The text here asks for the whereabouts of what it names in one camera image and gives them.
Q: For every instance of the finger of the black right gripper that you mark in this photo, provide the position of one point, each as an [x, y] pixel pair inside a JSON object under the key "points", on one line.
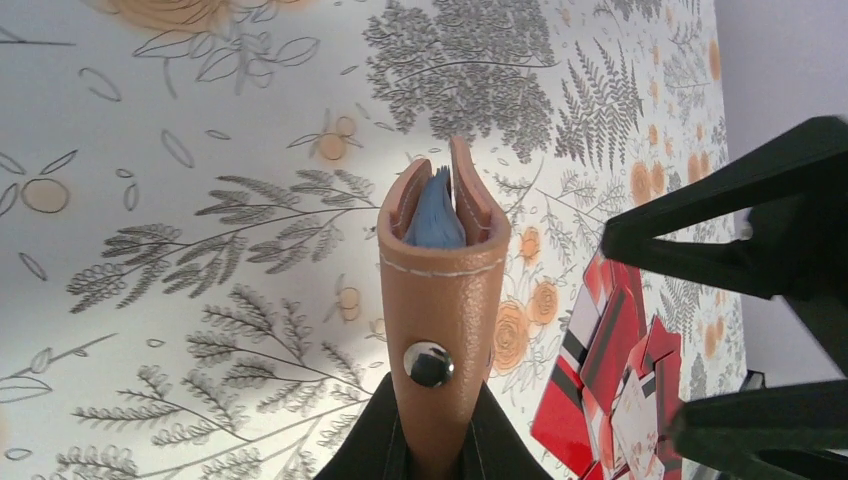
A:
{"points": [[771, 223], [790, 432]]}

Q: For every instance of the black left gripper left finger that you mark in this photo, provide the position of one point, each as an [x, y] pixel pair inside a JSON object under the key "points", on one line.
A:
{"points": [[376, 448]]}

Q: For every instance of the floral patterned table mat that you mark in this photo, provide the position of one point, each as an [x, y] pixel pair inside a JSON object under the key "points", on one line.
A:
{"points": [[189, 195]]}

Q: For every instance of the red black striped card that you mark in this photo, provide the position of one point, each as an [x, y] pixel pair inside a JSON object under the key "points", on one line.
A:
{"points": [[616, 293]]}

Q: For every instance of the tan leather card holder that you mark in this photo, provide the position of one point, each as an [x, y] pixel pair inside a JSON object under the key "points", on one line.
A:
{"points": [[440, 307]]}

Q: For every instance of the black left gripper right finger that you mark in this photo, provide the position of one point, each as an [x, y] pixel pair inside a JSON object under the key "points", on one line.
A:
{"points": [[493, 450]]}

